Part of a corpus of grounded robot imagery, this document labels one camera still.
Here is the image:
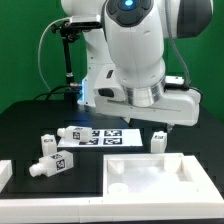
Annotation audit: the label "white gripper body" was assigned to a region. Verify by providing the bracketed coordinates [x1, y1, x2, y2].
[94, 76, 202, 126]

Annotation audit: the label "white square tabletop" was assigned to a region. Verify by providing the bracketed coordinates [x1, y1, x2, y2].
[103, 153, 224, 203]

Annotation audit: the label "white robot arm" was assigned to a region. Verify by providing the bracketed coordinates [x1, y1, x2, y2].
[61, 0, 213, 126]

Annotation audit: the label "white marker sheet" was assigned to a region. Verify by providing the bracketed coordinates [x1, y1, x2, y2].
[58, 129, 143, 148]

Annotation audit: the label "white L-shaped fence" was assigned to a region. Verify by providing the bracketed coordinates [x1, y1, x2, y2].
[0, 155, 224, 224]

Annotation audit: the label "white block left edge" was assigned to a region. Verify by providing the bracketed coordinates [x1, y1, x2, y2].
[0, 160, 13, 193]

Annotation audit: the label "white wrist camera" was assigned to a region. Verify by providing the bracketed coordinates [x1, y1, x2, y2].
[93, 64, 126, 102]

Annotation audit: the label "black cables on table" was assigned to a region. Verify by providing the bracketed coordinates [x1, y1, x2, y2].
[33, 83, 82, 102]

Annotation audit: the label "grey camera cable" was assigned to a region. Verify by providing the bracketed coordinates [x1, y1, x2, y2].
[37, 17, 72, 93]

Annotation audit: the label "camera on black stand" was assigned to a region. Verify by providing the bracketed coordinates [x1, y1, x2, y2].
[50, 16, 101, 100]

